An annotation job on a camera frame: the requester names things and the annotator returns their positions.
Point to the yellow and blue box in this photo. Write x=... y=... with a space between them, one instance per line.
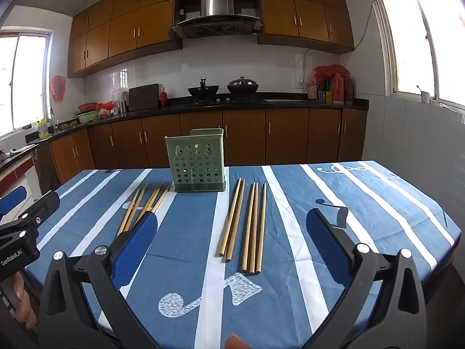
x=324 y=96

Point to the red and white bag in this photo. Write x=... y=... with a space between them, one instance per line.
x=107 y=108

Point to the brown wall cabinets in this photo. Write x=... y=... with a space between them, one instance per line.
x=123 y=32

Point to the black gas stove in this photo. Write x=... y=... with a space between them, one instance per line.
x=225 y=100

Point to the white cup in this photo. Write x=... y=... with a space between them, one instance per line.
x=425 y=96

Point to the black kitchen countertop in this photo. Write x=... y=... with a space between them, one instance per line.
x=290 y=102

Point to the brown base cabinets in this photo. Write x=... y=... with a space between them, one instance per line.
x=290 y=134

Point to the kitchen faucet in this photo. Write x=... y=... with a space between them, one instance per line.
x=53 y=118

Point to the green perforated chopstick holder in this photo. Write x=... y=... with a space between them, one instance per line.
x=196 y=163

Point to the green basin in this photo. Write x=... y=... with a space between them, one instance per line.
x=87 y=117

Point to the yellow detergent bottle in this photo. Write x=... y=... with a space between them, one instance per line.
x=43 y=129

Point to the hanging red plastic bag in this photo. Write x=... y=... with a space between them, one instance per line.
x=58 y=87

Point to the red oil bottle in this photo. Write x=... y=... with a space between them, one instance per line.
x=338 y=89

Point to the white plastic bag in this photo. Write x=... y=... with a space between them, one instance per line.
x=119 y=94

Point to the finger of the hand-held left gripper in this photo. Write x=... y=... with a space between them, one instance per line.
x=45 y=205
x=12 y=198

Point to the steel range hood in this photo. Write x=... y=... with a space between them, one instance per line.
x=217 y=3

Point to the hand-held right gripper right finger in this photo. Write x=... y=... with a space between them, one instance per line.
x=327 y=241

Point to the dark pot with lid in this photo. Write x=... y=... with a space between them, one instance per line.
x=242 y=85

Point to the person's right hand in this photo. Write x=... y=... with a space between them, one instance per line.
x=236 y=342

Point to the red basin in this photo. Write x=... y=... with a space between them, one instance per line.
x=88 y=107

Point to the sliding window with white frame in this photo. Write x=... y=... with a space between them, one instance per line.
x=25 y=80
x=436 y=36

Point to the person's left hand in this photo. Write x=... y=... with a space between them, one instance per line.
x=23 y=301

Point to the dark sauce bottle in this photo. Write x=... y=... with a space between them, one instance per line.
x=348 y=90

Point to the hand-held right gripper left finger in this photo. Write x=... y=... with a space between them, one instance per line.
x=138 y=241

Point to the dark cutting board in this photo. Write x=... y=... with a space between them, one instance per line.
x=144 y=97

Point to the black wok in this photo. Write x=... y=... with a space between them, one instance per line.
x=203 y=90

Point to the blue white striped tablecloth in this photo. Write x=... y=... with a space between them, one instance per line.
x=290 y=198

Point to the red plastic bag over bottles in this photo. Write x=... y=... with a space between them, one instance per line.
x=330 y=69

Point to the small red bottle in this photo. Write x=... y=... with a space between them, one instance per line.
x=164 y=98

